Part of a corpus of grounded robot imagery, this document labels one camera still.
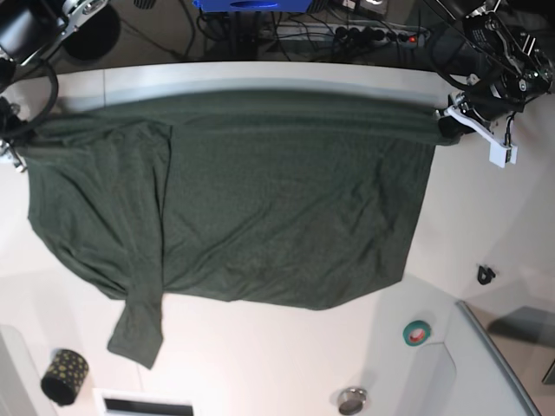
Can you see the black round stand base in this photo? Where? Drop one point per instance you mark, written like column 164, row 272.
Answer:
column 96, row 38

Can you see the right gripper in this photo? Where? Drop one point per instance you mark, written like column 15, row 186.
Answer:
column 14, row 130

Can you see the blue box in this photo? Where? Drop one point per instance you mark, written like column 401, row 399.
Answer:
column 252, row 5

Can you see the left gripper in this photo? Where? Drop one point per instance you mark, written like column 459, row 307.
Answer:
column 480, row 102

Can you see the small black clip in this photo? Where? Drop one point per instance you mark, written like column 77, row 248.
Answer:
column 485, row 275

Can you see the black gold dotted cup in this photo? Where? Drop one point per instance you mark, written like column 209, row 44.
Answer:
column 64, row 377

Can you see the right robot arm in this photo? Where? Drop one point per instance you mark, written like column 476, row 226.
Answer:
column 33, row 31

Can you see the white power strip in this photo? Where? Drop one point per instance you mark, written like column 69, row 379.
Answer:
column 406, row 37

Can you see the green tape roll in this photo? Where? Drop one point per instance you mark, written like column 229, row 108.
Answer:
column 416, row 333

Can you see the white slotted tray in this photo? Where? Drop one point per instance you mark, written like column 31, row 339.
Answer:
column 117, row 402

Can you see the dark green t-shirt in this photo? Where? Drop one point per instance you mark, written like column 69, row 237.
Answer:
column 305, row 200

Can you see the round metal tin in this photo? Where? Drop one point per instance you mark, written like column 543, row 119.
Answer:
column 351, row 401

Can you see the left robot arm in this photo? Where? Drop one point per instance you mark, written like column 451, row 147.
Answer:
column 514, row 66

